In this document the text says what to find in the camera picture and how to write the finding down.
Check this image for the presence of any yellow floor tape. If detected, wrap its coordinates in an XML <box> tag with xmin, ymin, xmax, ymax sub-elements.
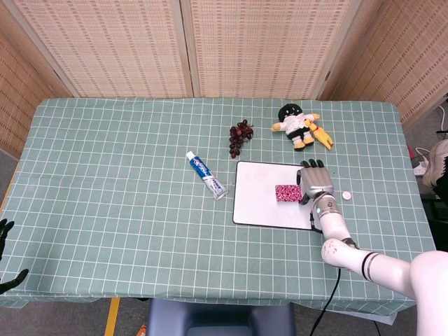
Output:
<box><xmin>104</xmin><ymin>297</ymin><xmax>121</xmax><ymax>336</ymax></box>

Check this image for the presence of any yellow rubber chicken toy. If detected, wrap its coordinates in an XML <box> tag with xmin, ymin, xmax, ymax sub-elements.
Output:
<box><xmin>304</xmin><ymin>118</ymin><xmax>335</xmax><ymax>152</ymax></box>

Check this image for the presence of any blue white toothpaste tube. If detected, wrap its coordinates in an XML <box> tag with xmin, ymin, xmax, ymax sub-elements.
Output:
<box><xmin>185</xmin><ymin>150</ymin><xmax>229</xmax><ymax>201</ymax></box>

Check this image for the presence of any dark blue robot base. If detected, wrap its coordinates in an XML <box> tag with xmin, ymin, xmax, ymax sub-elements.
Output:
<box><xmin>146</xmin><ymin>297</ymin><xmax>297</xmax><ymax>336</ymax></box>

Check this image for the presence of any pink patterned packet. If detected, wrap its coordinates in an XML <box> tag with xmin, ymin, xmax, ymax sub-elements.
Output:
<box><xmin>274</xmin><ymin>184</ymin><xmax>302</xmax><ymax>204</ymax></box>

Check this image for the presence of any green checked tablecloth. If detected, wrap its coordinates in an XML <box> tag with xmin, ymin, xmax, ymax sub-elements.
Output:
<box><xmin>0</xmin><ymin>97</ymin><xmax>438</xmax><ymax>311</ymax></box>

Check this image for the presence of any dark red grape bunch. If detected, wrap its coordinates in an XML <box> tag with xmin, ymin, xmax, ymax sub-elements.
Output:
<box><xmin>229</xmin><ymin>119</ymin><xmax>255</xmax><ymax>159</ymax></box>

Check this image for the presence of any white sneaker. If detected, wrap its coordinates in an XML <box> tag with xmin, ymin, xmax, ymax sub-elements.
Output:
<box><xmin>421</xmin><ymin>139</ymin><xmax>448</xmax><ymax>188</ymax></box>

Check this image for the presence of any white rectangular board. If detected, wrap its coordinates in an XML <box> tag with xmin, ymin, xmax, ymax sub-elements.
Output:
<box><xmin>232</xmin><ymin>160</ymin><xmax>325</xmax><ymax>231</ymax></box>

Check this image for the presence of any black white plush doll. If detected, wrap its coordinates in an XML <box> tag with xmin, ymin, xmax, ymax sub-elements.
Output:
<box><xmin>271</xmin><ymin>103</ymin><xmax>321</xmax><ymax>152</ymax></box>

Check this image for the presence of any bamboo folding screen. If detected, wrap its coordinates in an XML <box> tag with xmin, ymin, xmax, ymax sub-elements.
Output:
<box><xmin>0</xmin><ymin>0</ymin><xmax>448</xmax><ymax>158</ymax></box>

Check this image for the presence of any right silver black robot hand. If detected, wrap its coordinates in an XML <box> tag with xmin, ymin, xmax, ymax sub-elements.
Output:
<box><xmin>296</xmin><ymin>158</ymin><xmax>335</xmax><ymax>206</ymax></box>

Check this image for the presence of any white power strip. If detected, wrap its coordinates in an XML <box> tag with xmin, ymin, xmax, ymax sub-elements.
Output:
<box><xmin>413</xmin><ymin>156</ymin><xmax>430</xmax><ymax>176</ymax></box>

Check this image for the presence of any black cable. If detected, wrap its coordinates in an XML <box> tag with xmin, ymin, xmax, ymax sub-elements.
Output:
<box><xmin>309</xmin><ymin>267</ymin><xmax>342</xmax><ymax>336</ymax></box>

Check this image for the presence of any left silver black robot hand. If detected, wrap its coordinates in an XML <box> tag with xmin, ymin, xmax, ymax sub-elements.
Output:
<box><xmin>0</xmin><ymin>219</ymin><xmax>29</xmax><ymax>295</ymax></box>

